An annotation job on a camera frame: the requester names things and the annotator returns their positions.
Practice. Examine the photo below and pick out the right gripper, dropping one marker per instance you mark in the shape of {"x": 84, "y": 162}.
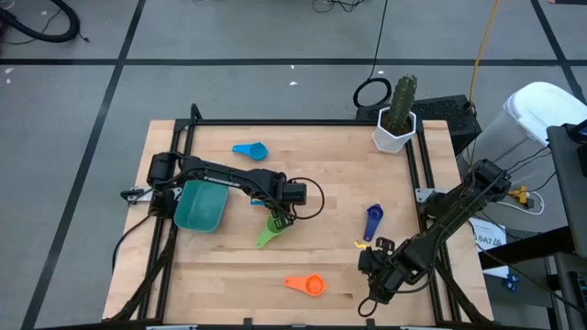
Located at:
{"x": 392, "y": 275}

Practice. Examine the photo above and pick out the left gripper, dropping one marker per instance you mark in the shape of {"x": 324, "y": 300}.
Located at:
{"x": 293, "y": 192}

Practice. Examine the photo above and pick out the dark blue measuring cup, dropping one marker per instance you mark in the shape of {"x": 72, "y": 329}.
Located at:
{"x": 369, "y": 231}

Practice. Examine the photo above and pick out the green measuring cup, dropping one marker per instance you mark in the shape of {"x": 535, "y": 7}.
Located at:
{"x": 266, "y": 238}

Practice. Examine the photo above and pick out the orange measuring cup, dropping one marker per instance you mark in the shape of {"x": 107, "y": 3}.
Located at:
{"x": 314, "y": 285}

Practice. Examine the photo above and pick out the light blue measuring cup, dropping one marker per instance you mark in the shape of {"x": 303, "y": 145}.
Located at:
{"x": 257, "y": 151}

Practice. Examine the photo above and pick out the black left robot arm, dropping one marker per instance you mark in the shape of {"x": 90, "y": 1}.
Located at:
{"x": 220, "y": 176}

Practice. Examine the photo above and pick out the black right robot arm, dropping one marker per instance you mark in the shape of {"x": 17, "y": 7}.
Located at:
{"x": 458, "y": 206}

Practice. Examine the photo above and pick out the teal plastic basket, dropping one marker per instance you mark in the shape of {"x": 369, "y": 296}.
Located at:
{"x": 202, "y": 206}

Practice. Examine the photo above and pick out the white hexagonal plant pot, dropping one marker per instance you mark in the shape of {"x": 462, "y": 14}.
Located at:
{"x": 387, "y": 142}

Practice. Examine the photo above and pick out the white paper sign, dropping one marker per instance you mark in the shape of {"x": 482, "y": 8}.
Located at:
{"x": 488, "y": 229}

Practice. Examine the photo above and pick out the small blue box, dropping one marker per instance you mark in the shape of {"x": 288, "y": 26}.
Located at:
{"x": 511, "y": 283}

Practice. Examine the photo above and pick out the green cactus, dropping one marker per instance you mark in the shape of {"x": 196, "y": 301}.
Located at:
{"x": 403, "y": 101}

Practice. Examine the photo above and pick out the yellow plug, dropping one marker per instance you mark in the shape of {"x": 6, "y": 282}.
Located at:
{"x": 520, "y": 194}

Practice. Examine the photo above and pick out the white trash bin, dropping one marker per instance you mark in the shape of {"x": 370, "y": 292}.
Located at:
{"x": 546, "y": 110}

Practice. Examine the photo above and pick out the black table frame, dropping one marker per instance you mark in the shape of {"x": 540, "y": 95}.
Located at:
{"x": 298, "y": 122}

